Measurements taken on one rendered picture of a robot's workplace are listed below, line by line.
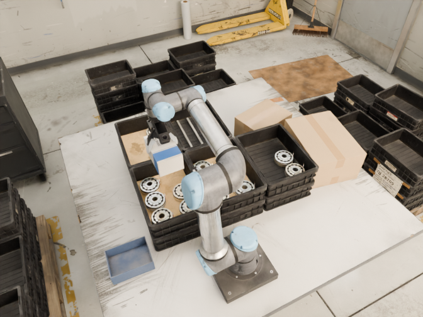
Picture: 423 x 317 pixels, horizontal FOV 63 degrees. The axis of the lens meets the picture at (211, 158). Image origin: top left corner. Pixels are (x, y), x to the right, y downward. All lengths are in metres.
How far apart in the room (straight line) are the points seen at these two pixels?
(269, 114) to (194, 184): 1.21
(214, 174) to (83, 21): 3.85
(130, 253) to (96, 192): 0.47
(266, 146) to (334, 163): 0.39
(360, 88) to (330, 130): 1.47
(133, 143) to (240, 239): 0.97
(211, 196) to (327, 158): 0.95
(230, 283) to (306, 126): 1.01
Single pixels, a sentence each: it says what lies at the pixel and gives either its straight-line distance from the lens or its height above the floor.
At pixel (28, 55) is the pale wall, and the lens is 4.86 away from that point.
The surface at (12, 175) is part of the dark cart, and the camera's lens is 3.19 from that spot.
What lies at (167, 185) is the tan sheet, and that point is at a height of 0.83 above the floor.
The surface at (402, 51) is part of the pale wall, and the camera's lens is 4.55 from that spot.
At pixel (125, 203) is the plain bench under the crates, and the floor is 0.70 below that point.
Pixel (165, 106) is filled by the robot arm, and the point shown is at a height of 1.44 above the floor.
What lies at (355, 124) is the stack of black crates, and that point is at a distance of 3.08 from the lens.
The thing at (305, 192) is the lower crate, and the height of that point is 0.74.
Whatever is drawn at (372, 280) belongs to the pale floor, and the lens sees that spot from 2.65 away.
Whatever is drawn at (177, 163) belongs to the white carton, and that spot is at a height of 1.09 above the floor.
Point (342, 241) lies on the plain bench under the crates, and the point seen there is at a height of 0.70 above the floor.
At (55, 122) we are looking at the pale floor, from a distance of 3.89.
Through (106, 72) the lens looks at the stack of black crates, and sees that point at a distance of 3.46.
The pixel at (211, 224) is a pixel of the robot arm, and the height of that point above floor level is 1.18.
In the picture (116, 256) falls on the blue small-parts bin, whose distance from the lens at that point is 1.79.
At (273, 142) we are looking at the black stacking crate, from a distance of 2.07.
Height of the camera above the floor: 2.22
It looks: 45 degrees down
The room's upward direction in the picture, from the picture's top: 2 degrees counter-clockwise
